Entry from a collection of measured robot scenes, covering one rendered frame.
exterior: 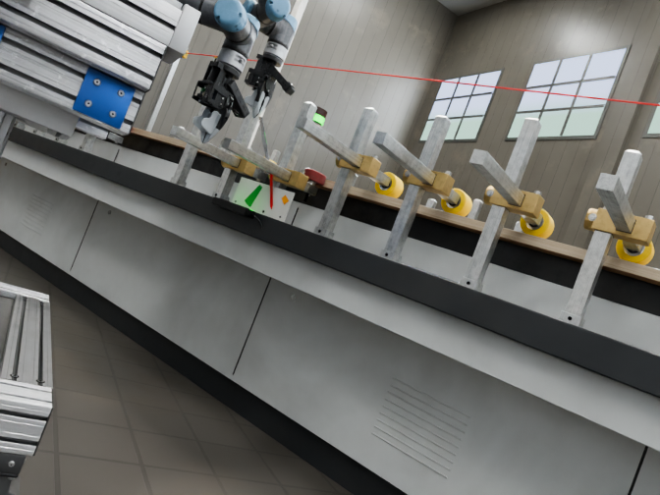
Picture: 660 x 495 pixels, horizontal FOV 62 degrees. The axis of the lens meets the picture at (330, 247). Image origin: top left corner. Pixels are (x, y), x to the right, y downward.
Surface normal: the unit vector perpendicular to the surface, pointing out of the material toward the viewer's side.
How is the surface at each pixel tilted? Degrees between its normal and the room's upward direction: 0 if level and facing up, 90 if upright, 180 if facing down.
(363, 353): 90
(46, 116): 90
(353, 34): 90
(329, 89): 90
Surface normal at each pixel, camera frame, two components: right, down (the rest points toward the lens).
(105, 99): 0.45, 0.15
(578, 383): -0.54, -0.24
